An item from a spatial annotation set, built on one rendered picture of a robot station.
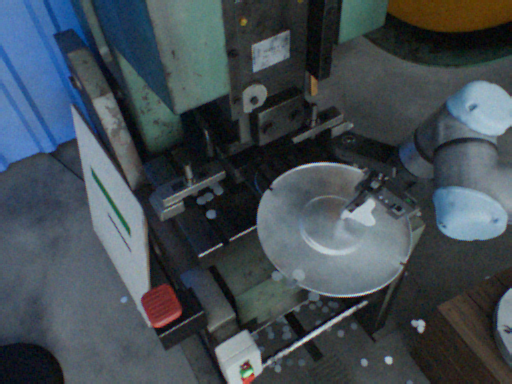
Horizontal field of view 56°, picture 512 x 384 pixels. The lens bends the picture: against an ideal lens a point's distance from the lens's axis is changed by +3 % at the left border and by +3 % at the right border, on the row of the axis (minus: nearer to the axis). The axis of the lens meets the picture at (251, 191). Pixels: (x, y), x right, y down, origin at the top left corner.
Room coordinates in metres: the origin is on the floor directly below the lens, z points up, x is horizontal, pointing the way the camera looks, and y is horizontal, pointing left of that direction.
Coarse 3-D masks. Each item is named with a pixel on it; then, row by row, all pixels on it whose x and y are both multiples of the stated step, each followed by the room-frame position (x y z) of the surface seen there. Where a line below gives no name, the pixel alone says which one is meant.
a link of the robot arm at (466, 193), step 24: (456, 144) 0.40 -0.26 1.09; (480, 144) 0.39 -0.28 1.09; (456, 168) 0.36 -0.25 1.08; (480, 168) 0.36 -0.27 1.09; (504, 168) 0.36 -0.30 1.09; (456, 192) 0.33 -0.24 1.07; (480, 192) 0.33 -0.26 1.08; (504, 192) 0.33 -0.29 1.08; (456, 216) 0.31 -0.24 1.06; (480, 216) 0.30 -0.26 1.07; (504, 216) 0.30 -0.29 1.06
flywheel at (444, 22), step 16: (400, 0) 0.85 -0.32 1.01; (416, 0) 0.82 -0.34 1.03; (432, 0) 0.79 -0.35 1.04; (448, 0) 0.76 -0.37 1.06; (464, 0) 0.73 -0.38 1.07; (480, 0) 0.70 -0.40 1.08; (496, 0) 0.68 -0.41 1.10; (400, 16) 0.84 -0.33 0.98; (416, 16) 0.81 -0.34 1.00; (432, 16) 0.78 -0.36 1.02; (448, 16) 0.75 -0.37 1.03; (464, 16) 0.72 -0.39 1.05; (480, 16) 0.70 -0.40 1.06; (496, 16) 0.67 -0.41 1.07; (448, 32) 0.74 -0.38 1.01; (464, 32) 0.71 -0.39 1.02
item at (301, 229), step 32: (288, 192) 0.57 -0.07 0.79; (320, 192) 0.57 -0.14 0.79; (352, 192) 0.57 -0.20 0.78; (288, 224) 0.50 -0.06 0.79; (320, 224) 0.49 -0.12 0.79; (352, 224) 0.49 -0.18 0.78; (384, 224) 0.49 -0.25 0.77; (288, 256) 0.43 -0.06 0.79; (320, 256) 0.43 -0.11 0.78; (352, 256) 0.43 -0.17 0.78; (384, 256) 0.43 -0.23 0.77; (320, 288) 0.37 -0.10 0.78; (352, 288) 0.37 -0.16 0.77
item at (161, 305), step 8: (160, 288) 0.41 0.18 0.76; (168, 288) 0.40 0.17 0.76; (144, 296) 0.39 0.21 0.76; (152, 296) 0.39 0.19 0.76; (160, 296) 0.39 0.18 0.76; (168, 296) 0.39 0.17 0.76; (176, 296) 0.39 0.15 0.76; (144, 304) 0.38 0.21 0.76; (152, 304) 0.38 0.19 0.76; (160, 304) 0.38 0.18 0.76; (168, 304) 0.37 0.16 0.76; (176, 304) 0.37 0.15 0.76; (152, 312) 0.36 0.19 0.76; (160, 312) 0.36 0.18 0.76; (168, 312) 0.36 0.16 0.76; (176, 312) 0.36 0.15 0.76; (152, 320) 0.35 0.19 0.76; (160, 320) 0.35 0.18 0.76; (168, 320) 0.35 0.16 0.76
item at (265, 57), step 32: (256, 0) 0.65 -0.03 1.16; (288, 0) 0.67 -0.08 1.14; (256, 32) 0.64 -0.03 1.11; (288, 32) 0.67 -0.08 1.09; (256, 64) 0.64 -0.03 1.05; (288, 64) 0.67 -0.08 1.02; (256, 96) 0.63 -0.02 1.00; (288, 96) 0.65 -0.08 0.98; (256, 128) 0.61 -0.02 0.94; (288, 128) 0.64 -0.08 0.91
